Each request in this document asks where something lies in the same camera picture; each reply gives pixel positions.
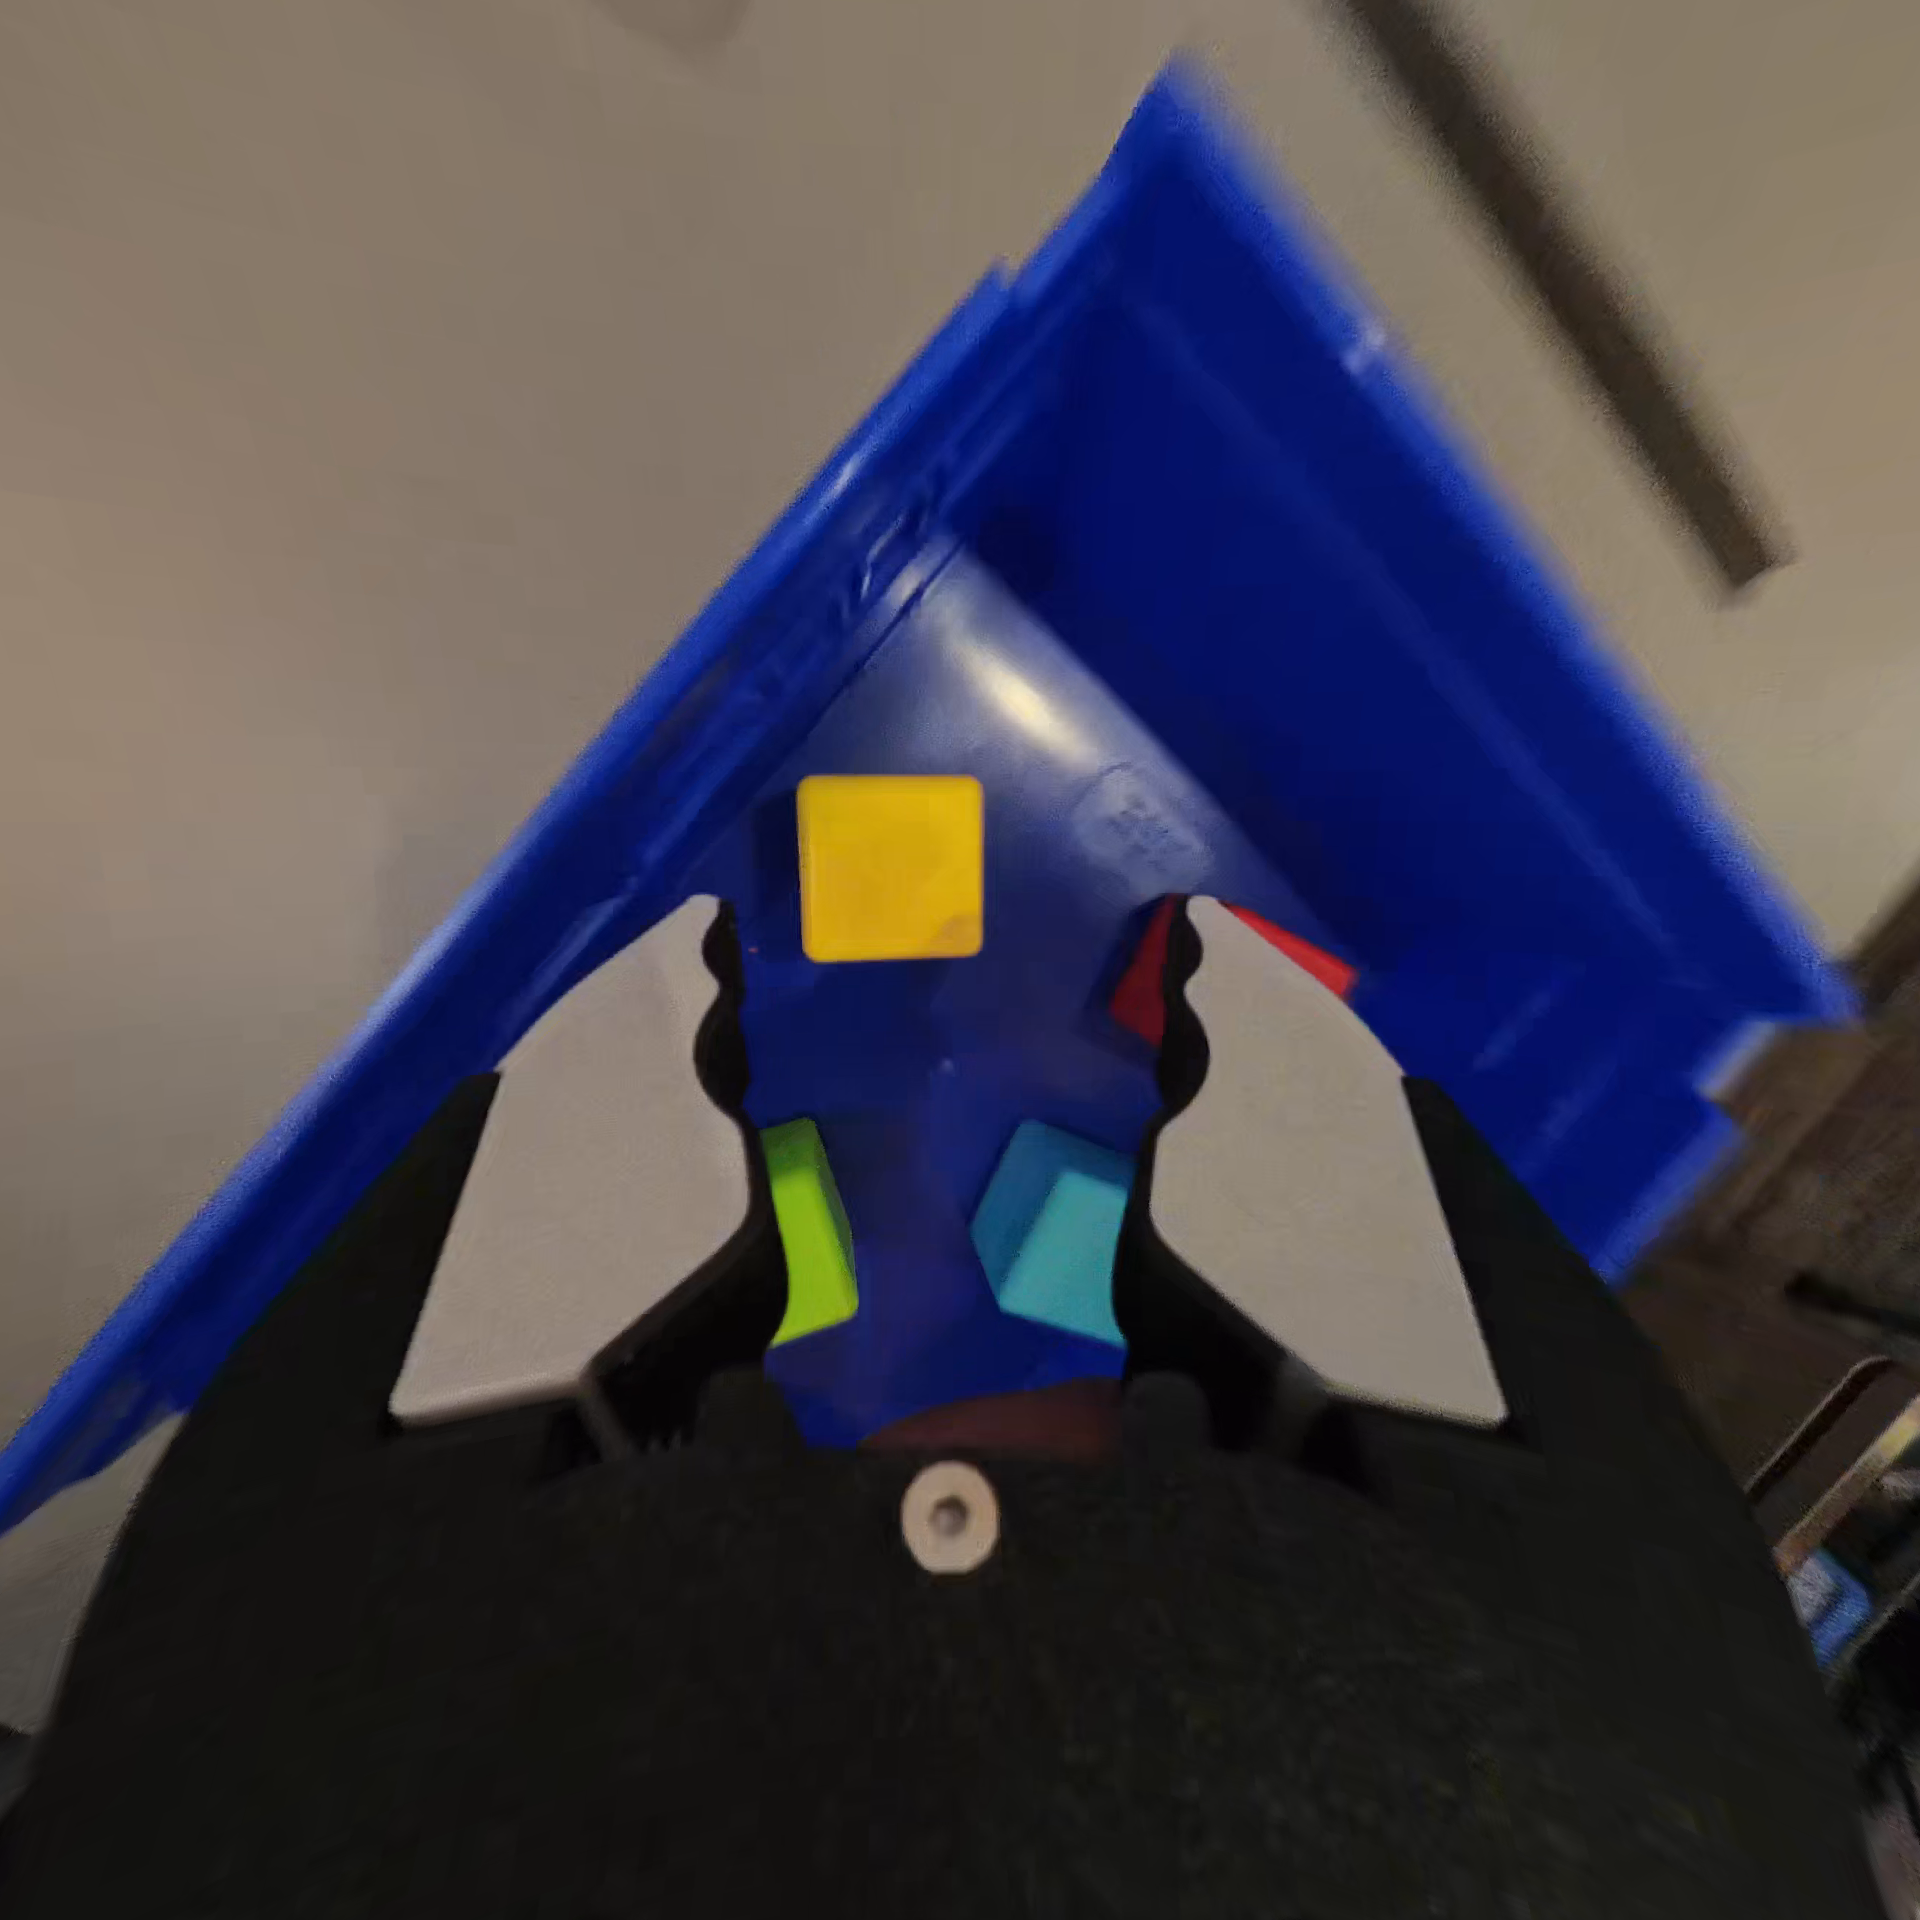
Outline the blue plastic bin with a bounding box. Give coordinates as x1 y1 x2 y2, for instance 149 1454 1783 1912
0 53 1864 1532

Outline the grey desk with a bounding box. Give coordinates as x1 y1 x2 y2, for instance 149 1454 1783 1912
0 0 1920 1728

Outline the yellow cube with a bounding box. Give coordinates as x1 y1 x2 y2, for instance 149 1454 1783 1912
796 773 987 965

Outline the cyan cube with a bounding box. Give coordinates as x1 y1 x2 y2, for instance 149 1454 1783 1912
967 1118 1136 1345

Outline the red cube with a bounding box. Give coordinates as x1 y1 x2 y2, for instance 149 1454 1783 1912
1111 896 1361 1049

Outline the green cube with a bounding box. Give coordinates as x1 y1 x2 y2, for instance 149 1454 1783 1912
757 1118 863 1345

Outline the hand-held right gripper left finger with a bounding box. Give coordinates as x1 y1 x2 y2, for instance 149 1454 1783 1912
386 896 789 1433

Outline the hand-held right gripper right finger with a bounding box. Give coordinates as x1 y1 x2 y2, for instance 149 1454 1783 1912
1114 896 1509 1433

